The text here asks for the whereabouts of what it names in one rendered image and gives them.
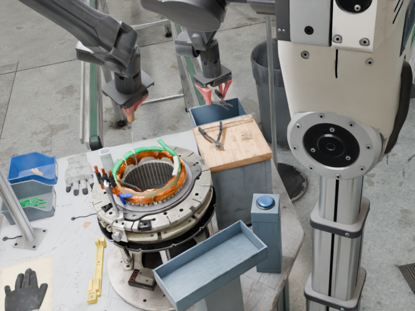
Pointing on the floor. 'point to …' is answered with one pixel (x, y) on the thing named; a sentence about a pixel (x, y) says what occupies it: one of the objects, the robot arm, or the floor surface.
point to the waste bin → (280, 106)
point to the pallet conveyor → (92, 110)
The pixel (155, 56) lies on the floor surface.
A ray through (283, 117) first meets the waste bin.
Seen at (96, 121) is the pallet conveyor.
